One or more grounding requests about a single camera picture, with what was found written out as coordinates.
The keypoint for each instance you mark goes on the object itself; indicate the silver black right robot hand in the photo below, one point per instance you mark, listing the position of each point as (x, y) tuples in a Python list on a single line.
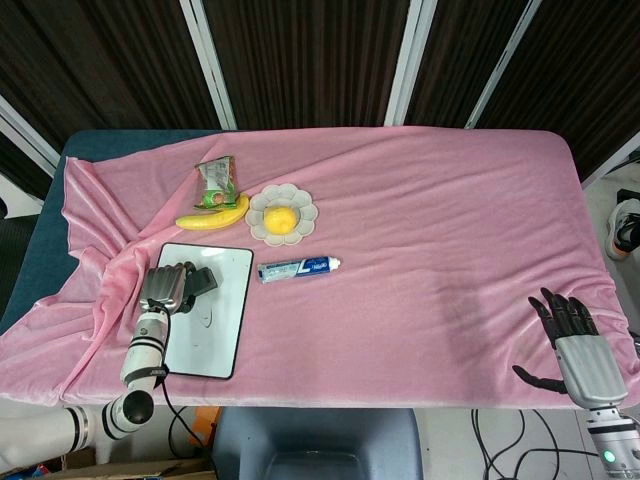
[(585, 360)]

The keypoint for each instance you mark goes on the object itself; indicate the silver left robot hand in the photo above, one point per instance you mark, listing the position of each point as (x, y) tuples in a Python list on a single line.
[(162, 287)]

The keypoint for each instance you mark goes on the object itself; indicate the black board eraser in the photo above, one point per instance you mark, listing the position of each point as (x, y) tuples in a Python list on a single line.
[(205, 281)]

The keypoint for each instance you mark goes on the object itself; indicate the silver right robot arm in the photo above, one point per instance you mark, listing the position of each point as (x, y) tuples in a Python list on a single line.
[(612, 435)]

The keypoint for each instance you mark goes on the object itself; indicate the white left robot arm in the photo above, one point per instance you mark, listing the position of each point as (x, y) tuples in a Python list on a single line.
[(145, 350)]

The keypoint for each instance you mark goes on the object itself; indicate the white drawing board black rim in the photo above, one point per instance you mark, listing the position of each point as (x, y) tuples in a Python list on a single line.
[(225, 310)]

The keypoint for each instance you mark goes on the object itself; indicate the yellow banana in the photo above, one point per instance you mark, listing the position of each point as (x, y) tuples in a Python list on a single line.
[(212, 220)]

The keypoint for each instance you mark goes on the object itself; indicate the green snack packet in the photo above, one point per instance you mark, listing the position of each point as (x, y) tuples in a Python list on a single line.
[(216, 182)]

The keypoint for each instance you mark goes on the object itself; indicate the white orange sneaker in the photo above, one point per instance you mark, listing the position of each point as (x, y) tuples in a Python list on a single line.
[(622, 230)]

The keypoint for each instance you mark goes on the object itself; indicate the blue table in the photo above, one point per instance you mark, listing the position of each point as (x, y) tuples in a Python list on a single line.
[(45, 220)]

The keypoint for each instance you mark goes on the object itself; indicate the yellow round fruit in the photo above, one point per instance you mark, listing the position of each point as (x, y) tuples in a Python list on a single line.
[(281, 220)]

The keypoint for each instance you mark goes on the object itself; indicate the blue white toothpaste tube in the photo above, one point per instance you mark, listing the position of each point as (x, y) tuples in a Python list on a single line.
[(300, 269)]

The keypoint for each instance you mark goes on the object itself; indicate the orange floor item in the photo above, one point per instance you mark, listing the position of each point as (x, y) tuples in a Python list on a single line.
[(205, 425)]

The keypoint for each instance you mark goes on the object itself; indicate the white flower-shaped plate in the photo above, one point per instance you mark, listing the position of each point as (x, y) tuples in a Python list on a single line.
[(295, 202)]

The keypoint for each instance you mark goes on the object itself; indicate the brown cardboard box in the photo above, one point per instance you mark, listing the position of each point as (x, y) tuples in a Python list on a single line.
[(100, 467)]

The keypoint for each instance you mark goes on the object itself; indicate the pink velvet table cloth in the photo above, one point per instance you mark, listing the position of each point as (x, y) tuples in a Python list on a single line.
[(400, 280)]

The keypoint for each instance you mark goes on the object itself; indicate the white partition frame post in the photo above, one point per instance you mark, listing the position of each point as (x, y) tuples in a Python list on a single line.
[(25, 135), (411, 60), (612, 162), (207, 60), (500, 70)]

